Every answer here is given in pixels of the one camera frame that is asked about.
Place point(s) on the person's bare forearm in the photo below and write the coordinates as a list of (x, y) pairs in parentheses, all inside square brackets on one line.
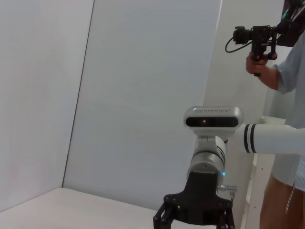
[(271, 78)]

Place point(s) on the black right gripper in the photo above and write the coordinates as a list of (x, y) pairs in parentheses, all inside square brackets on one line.
[(202, 198)]

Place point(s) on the person's hand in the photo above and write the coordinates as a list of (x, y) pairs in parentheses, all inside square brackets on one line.
[(255, 68)]

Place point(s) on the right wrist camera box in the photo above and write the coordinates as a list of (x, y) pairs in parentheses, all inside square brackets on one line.
[(214, 119)]

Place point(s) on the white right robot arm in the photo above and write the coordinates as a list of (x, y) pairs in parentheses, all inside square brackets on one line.
[(274, 139)]

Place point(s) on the black handheld camera rig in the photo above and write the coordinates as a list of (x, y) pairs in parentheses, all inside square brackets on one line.
[(259, 35)]

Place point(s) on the person in light blue shirt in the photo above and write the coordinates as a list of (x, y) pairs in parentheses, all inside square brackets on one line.
[(295, 71)]

